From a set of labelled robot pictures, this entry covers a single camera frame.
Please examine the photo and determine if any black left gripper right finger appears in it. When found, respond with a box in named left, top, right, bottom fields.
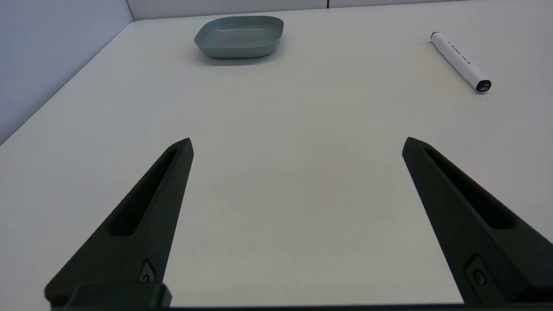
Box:
left=401, top=137, right=553, bottom=305

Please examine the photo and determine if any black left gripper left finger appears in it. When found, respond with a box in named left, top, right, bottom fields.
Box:
left=44, top=138, right=194, bottom=308

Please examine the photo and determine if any white marker with black cap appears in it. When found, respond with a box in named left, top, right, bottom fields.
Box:
left=430, top=32, right=492, bottom=93

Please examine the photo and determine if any grey-green square plate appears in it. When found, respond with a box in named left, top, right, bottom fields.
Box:
left=194, top=16, right=284, bottom=59

